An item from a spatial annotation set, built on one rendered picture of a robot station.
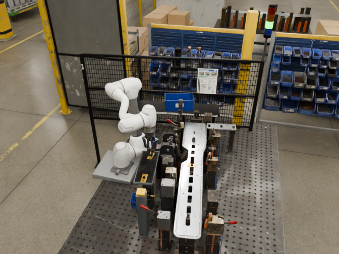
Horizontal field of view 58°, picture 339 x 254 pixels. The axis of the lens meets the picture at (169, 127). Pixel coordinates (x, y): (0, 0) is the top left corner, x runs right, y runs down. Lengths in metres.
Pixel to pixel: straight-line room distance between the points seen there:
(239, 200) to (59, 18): 3.44
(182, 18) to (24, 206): 4.79
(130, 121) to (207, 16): 7.14
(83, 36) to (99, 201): 2.63
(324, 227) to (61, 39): 4.16
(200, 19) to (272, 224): 7.15
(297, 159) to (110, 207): 2.78
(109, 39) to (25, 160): 2.01
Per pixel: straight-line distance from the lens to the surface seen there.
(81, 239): 2.57
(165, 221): 2.16
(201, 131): 3.00
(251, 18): 3.14
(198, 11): 9.04
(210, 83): 3.30
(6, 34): 9.70
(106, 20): 4.44
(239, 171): 3.06
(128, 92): 2.67
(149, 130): 2.24
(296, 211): 3.84
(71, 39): 4.80
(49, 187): 4.10
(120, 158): 2.83
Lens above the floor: 2.71
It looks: 34 degrees down
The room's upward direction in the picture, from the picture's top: straight up
